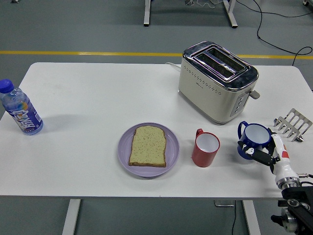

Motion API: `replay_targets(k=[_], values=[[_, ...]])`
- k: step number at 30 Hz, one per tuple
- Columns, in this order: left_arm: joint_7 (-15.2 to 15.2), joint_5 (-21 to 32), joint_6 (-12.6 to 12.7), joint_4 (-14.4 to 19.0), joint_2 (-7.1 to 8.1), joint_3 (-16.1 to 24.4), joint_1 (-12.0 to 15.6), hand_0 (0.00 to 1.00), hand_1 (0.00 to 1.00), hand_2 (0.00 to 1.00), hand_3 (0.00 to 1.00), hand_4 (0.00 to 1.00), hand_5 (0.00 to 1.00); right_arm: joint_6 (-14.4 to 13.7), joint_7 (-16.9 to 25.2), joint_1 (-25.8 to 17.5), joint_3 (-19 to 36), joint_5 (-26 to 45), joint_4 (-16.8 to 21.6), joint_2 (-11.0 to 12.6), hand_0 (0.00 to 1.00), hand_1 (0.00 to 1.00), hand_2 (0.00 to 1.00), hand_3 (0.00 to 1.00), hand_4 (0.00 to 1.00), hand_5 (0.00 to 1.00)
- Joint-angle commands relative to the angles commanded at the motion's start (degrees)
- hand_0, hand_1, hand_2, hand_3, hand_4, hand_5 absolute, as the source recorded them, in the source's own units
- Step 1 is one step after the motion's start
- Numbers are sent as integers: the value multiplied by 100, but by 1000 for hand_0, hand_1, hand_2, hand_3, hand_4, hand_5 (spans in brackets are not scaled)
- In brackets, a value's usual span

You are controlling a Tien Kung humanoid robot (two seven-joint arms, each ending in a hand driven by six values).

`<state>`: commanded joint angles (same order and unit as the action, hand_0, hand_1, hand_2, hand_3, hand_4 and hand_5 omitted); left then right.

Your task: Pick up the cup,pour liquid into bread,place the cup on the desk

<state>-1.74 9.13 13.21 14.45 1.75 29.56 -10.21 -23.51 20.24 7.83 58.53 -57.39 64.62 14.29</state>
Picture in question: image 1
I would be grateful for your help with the grey bracket under table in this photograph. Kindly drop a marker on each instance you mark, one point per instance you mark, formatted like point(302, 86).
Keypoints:
point(223, 203)

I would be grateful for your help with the metal toast rack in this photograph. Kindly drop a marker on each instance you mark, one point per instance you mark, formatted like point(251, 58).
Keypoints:
point(293, 113)

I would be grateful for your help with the plastic bottle with blue label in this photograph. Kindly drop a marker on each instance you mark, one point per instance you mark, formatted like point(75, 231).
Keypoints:
point(24, 117)

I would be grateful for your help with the red enamel cup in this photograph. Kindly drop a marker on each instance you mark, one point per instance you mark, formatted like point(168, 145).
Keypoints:
point(201, 157)

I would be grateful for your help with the purple round plate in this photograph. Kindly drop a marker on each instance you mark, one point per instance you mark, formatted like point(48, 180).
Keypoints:
point(171, 147)

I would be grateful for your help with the blue enamel cup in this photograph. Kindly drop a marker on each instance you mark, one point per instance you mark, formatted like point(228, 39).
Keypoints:
point(255, 134)

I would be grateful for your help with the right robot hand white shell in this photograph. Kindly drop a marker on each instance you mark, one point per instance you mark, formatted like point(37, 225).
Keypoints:
point(281, 166)

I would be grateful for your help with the white background table leg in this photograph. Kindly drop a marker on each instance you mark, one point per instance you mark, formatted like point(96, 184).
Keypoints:
point(231, 14)
point(146, 14)

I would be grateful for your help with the slice of toast bread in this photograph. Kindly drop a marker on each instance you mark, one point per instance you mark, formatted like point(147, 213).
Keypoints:
point(148, 147)

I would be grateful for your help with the cream and chrome toaster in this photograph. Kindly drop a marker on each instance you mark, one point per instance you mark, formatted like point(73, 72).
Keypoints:
point(207, 95)

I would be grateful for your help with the yellow floor tape line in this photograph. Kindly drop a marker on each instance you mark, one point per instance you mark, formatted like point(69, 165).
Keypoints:
point(73, 53)

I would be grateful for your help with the black table control panel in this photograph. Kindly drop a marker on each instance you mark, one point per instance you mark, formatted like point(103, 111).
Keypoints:
point(281, 203)

